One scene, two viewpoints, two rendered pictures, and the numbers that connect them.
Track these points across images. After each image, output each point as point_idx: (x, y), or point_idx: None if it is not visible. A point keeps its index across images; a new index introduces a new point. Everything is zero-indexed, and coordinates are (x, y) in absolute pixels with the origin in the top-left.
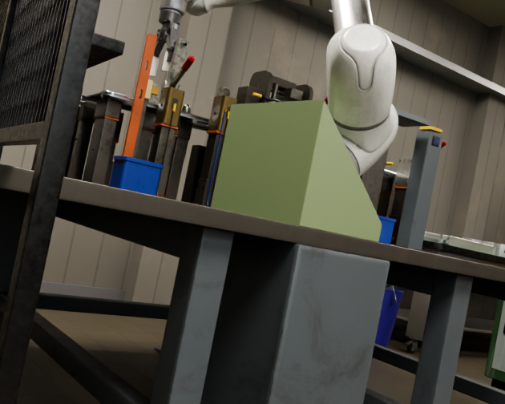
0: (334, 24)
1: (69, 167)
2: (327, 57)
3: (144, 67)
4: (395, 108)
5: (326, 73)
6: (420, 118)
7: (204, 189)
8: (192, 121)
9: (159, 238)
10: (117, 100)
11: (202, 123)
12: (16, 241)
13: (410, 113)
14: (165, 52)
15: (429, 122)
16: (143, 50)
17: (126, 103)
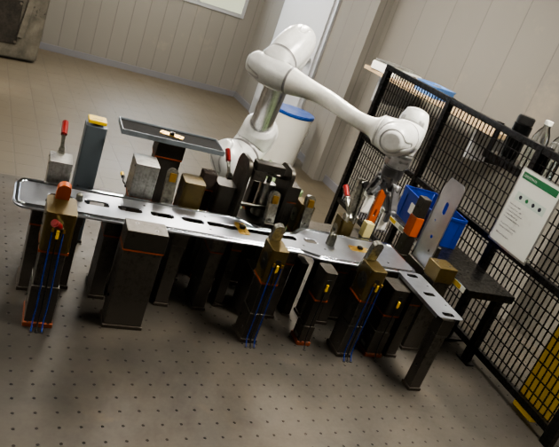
0: (276, 117)
1: (399, 344)
2: (274, 139)
3: (373, 213)
4: (166, 127)
5: (270, 146)
6: (133, 120)
7: None
8: (321, 245)
9: None
10: None
11: (311, 243)
12: None
13: (147, 122)
14: (373, 198)
15: (121, 118)
16: (382, 202)
17: (381, 258)
